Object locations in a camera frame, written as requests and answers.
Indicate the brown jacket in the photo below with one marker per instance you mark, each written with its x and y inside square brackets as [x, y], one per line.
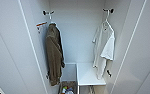
[54, 53]

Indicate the white T-shirt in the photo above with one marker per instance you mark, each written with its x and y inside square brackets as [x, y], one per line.
[104, 50]

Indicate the brown box with colourful items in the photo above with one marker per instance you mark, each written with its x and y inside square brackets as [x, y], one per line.
[67, 88]

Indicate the white wardrobe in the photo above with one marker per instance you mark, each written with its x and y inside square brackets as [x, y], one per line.
[74, 33]

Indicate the white clothes hanger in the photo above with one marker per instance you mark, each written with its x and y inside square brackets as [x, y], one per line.
[106, 21]
[51, 19]

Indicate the black wardrobe hook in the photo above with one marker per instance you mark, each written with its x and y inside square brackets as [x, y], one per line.
[46, 13]
[109, 10]

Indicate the orange and white sticker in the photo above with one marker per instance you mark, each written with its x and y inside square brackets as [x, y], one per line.
[41, 25]

